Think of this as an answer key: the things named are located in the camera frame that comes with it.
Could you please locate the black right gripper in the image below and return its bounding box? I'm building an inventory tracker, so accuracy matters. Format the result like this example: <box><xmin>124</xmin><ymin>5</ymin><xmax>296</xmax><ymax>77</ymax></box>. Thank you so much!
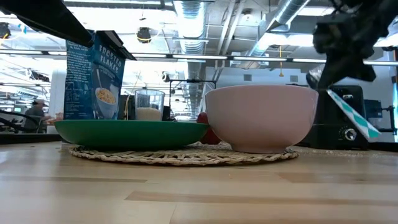
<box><xmin>306</xmin><ymin>0</ymin><xmax>398</xmax><ymax>90</ymax></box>

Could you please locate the red apple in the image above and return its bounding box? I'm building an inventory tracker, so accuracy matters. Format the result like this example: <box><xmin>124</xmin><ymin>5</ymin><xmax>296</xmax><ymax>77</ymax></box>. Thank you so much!
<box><xmin>196</xmin><ymin>111</ymin><xmax>222</xmax><ymax>146</ymax></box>

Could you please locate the blue frosted flakes cereal box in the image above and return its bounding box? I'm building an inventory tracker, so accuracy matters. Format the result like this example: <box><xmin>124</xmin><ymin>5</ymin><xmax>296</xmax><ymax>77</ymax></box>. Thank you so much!
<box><xmin>60</xmin><ymin>30</ymin><xmax>137</xmax><ymax>144</ymax></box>

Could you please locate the black two-slot toaster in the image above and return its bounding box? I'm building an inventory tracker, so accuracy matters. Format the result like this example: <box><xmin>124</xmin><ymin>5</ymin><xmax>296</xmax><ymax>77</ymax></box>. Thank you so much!
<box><xmin>300</xmin><ymin>84</ymin><xmax>371</xmax><ymax>151</ymax></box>

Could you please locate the round ceramic bowl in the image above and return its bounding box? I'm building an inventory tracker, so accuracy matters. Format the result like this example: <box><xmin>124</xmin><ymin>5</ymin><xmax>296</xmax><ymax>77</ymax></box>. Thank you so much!
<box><xmin>204</xmin><ymin>84</ymin><xmax>320</xmax><ymax>154</ymax></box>

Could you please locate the long ceiling light strip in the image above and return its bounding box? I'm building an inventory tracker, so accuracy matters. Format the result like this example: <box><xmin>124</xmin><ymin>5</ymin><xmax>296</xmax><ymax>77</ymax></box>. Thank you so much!
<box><xmin>0</xmin><ymin>49</ymin><xmax>398</xmax><ymax>67</ymax></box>

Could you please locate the round woven straw placemat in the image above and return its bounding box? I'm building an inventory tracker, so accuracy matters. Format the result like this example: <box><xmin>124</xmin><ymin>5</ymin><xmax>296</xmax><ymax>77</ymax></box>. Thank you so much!
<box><xmin>68</xmin><ymin>139</ymin><xmax>300</xmax><ymax>167</ymax></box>

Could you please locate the small glass with milk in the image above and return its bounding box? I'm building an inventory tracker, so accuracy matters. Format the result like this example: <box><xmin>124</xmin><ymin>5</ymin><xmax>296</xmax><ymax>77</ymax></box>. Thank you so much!
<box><xmin>134</xmin><ymin>89</ymin><xmax>166</xmax><ymax>122</ymax></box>

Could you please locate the round green plate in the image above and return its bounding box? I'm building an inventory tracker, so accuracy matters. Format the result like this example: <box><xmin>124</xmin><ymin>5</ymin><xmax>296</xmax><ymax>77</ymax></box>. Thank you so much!
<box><xmin>54</xmin><ymin>119</ymin><xmax>210</xmax><ymax>150</ymax></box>

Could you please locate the white building column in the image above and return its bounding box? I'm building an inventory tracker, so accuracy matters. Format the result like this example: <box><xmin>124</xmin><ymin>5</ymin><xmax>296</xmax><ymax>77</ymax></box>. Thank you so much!
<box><xmin>48</xmin><ymin>70</ymin><xmax>67</xmax><ymax>125</ymax></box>

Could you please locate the person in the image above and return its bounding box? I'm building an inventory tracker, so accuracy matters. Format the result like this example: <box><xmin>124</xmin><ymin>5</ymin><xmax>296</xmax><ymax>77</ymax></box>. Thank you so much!
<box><xmin>23</xmin><ymin>98</ymin><xmax>53</xmax><ymax>133</ymax></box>

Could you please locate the black curved office chair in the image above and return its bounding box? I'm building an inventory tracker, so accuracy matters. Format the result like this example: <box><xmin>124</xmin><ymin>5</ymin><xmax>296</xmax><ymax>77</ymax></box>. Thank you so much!
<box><xmin>0</xmin><ymin>111</ymin><xmax>35</xmax><ymax>134</ymax></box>

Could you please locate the silver ventilation duct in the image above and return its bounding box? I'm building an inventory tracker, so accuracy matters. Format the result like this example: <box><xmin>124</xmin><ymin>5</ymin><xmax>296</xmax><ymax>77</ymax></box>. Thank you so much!
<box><xmin>173</xmin><ymin>0</ymin><xmax>208</xmax><ymax>119</ymax></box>

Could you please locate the black ceiling dome camera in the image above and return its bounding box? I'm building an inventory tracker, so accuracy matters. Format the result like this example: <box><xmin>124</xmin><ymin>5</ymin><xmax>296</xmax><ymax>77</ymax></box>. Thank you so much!
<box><xmin>136</xmin><ymin>27</ymin><xmax>152</xmax><ymax>44</ymax></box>

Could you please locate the black table edge rail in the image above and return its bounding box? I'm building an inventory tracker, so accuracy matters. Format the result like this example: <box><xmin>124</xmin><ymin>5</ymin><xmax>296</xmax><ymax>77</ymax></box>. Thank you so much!
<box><xmin>0</xmin><ymin>133</ymin><xmax>398</xmax><ymax>152</ymax></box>

